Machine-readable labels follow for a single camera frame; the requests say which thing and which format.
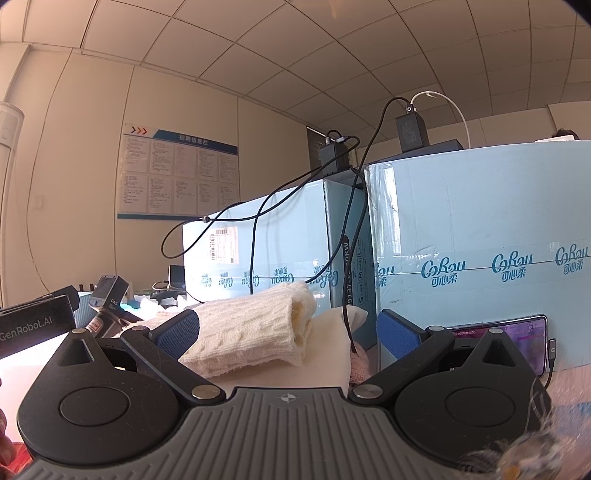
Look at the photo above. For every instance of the wall notice board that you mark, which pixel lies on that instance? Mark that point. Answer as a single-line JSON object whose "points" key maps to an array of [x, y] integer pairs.
{"points": [[165, 175]]}

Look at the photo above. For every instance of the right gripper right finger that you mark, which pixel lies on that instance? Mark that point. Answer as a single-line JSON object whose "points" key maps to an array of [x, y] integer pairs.
{"points": [[416, 351]]}

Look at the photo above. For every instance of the white folded garment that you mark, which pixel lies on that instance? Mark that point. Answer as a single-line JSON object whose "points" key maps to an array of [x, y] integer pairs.
{"points": [[328, 362]]}

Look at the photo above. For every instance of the black charger on large box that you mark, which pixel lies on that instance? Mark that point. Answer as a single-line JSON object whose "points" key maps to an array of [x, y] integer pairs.
{"points": [[412, 130]]}

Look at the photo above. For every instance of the black charger on small box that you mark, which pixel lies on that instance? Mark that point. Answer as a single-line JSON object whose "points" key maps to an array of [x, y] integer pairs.
{"points": [[333, 156]]}

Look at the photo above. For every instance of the cream knitted folded sweater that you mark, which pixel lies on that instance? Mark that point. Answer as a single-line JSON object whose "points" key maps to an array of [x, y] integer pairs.
{"points": [[272, 325]]}

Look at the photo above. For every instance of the large light blue box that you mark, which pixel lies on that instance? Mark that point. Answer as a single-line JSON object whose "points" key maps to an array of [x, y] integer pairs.
{"points": [[487, 234]]}

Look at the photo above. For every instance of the small light blue box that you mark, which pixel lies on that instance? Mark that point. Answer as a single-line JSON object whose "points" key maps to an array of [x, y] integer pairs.
{"points": [[315, 234]]}

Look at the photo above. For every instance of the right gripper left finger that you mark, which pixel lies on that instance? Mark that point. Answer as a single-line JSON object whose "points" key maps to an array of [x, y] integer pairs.
{"points": [[158, 352]]}

